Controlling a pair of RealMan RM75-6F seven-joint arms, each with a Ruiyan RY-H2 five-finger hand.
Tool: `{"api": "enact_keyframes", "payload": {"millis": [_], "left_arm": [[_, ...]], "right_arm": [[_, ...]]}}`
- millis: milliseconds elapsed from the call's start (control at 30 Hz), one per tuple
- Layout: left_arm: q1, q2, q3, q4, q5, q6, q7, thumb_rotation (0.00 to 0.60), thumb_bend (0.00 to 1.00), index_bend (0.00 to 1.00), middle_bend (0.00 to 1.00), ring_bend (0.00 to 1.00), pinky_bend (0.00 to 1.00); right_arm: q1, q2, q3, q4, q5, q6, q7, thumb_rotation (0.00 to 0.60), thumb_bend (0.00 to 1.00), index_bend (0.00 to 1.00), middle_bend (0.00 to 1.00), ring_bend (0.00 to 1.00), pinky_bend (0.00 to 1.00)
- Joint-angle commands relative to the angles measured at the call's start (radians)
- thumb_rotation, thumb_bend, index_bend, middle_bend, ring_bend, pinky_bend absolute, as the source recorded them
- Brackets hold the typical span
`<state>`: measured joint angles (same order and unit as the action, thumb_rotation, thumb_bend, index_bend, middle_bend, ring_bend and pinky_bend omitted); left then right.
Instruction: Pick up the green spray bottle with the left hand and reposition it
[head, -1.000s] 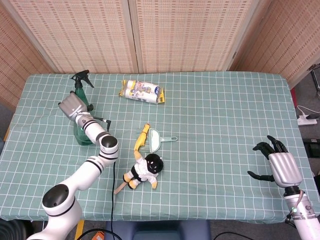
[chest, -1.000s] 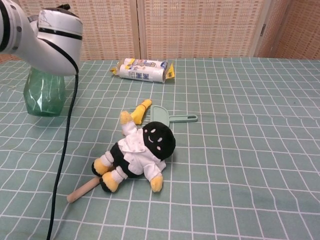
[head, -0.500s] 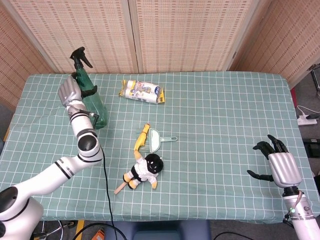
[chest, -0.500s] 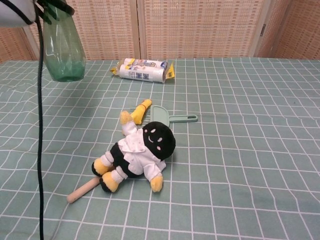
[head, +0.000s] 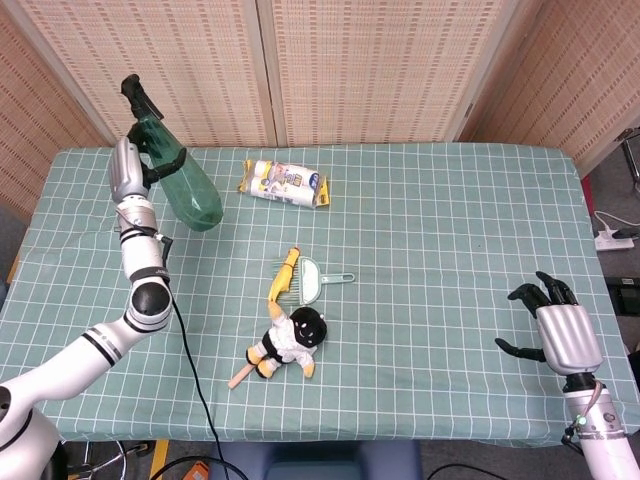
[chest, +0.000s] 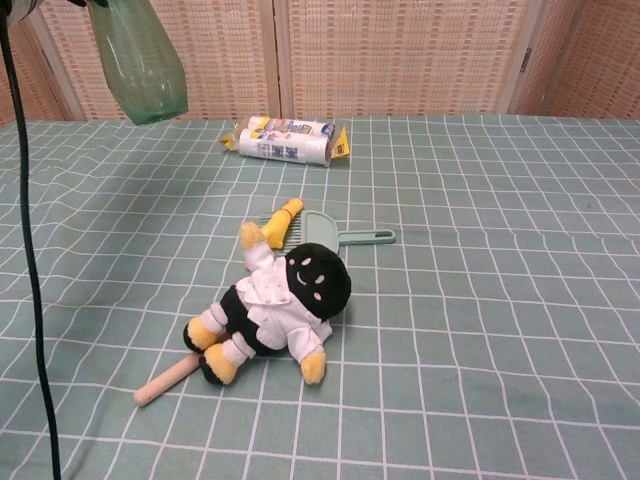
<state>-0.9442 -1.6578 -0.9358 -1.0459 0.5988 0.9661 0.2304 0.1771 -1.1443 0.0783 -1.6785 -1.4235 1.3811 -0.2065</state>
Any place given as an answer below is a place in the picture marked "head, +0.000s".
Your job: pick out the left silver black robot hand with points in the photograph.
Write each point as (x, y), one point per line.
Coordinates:
(127, 172)

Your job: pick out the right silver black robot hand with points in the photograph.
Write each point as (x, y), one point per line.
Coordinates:
(567, 335)

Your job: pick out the green transparent spray bottle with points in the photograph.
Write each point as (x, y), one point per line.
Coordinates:
(192, 192)

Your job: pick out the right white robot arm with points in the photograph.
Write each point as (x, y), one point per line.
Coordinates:
(605, 435)

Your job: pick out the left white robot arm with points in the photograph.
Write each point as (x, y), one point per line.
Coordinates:
(142, 255)

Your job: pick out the black box on floor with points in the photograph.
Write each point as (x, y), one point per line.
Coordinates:
(625, 295)

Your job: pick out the white power strip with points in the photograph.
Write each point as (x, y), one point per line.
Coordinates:
(612, 243)

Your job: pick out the green checked tablecloth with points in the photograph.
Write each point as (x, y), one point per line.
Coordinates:
(425, 275)

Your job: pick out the pack of white bag rolls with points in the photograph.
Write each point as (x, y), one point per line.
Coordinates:
(282, 185)

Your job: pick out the yellow rubber chicken toy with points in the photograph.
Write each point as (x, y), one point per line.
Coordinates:
(284, 277)

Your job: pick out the light green comb scoop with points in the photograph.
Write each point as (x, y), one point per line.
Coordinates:
(312, 280)

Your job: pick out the black plush doll white coat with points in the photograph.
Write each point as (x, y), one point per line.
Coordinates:
(295, 332)

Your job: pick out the wooden stick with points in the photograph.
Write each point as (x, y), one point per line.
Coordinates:
(240, 377)

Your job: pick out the bamboo folding screen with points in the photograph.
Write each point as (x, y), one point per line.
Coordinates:
(370, 65)

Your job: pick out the orange object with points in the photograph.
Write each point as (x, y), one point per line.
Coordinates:
(192, 472)

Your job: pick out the metal chair frame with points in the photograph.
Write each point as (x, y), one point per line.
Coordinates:
(631, 150)

